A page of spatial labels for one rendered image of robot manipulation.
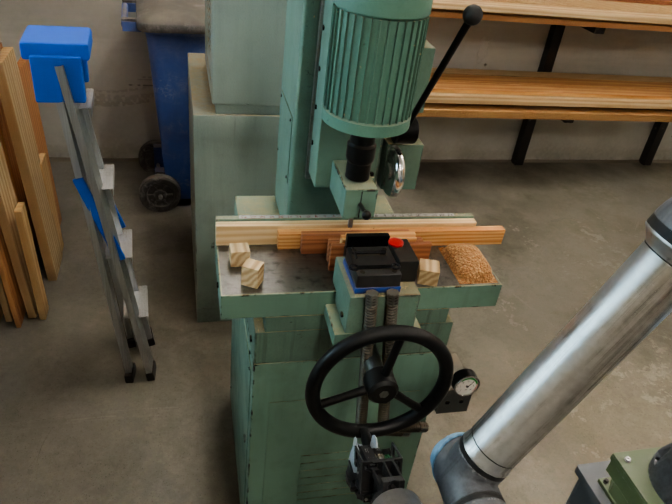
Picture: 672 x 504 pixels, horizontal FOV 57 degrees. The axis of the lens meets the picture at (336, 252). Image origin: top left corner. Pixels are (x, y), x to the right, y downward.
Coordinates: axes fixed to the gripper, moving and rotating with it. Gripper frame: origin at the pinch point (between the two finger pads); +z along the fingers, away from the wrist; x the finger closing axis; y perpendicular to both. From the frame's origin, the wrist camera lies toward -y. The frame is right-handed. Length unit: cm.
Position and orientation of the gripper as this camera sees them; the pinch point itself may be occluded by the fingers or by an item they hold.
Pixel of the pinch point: (359, 452)
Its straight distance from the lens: 123.6
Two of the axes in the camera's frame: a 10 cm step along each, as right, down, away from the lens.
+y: 0.3, -9.7, -2.5
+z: -2.3, -2.5, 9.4
